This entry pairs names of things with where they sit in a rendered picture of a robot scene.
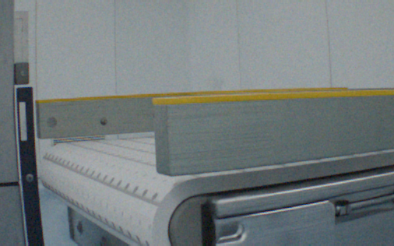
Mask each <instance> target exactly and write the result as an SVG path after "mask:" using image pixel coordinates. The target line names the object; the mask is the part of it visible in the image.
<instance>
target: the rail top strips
mask: <svg viewBox="0 0 394 246"><path fill-rule="evenodd" d="M297 90H307V91H315V90H340V91H324V92H307V93H304V92H289V93H260V92H279V91H297ZM222 93H253V94H234V95H216V96H197V97H164V96H183V95H203V94H222ZM377 95H386V96H391V95H394V90H357V91H349V90H348V87H347V86H345V87H325V88H314V87H306V88H287V89H267V90H254V89H248V90H207V91H187V92H181V93H146V94H126V95H106V96H105V97H69V98H55V99H50V100H35V103H37V104H39V103H55V102H62V101H73V100H108V99H118V98H127V97H159V98H153V105H174V104H207V103H208V102H224V101H240V100H289V99H304V98H319V97H362V96H377Z"/></svg>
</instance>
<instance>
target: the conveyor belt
mask: <svg viewBox="0 0 394 246"><path fill-rule="evenodd" d="M393 164H394V149H386V150H382V151H379V152H373V153H360V154H353V155H347V156H340V157H333V158H325V159H319V160H312V161H304V162H297V163H283V164H280V165H275V166H267V167H253V168H245V169H239V170H229V171H222V172H213V173H205V174H190V175H182V176H175V177H170V176H167V175H164V174H158V173H157V171H156V150H155V136H154V137H142V138H131V139H110V140H100V141H89V142H80V141H79V142H63V143H59V144H56V145H54V146H52V147H51V148H50V149H49V150H48V151H47V152H46V153H45V154H44V156H43V158H42V160H41V162H40V168H39V171H40V179H41V182H42V184H43V186H44V187H45V189H46V190H47V191H48V192H49V193H50V194H51V195H52V196H54V197H55V198H57V199H58V200H59V201H60V202H63V203H64V204H66V205H67V206H69V207H71V208H72V209H74V210H75V211H76V212H77V213H79V214H81V215H82V216H85V217H86V218H87V219H89V220H91V221H93V222H94V223H96V224H97V226H99V227H101V228H103V229H104V230H106V231H107V232H109V233H111V234H113V235H114V236H116V237H118V238H119V239H121V240H123V241H124V242H125V243H126V244H129V245H130V246H171V244H170V241H169V239H168V232H167V230H168V224H169V220H170V218H171V214H172V212H173V211H174V210H175V208H176V206H177V205H178V204H179V203H181V202H182V201H183V200H186V199H187V198H189V197H190V196H193V195H197V194H201V193H207V192H221V191H227V190H234V189H242V188H250V187H255V186H261V185H274V184H280V183H281V182H287V181H299V180H305V179H307V178H312V177H324V176H330V175H331V174H342V173H348V172H354V171H356V170H365V169H371V168H377V167H382V166H388V165H393Z"/></svg>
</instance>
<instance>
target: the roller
mask: <svg viewBox="0 0 394 246"><path fill-rule="evenodd" d="M207 197H212V196H211V195H208V194H205V193H201V194H197V195H193V196H190V197H189V198H187V199H186V200H183V201H182V202H181V203H179V204H178V205H177V206H176V208H175V210H174V211H173V212H172V214H171V218H170V220H169V224H168V230H167V232H168V239H169V241H170V244H171V246H213V244H212V232H213V223H212V215H209V214H208V210H207V204H206V200H207V199H209V198H207Z"/></svg>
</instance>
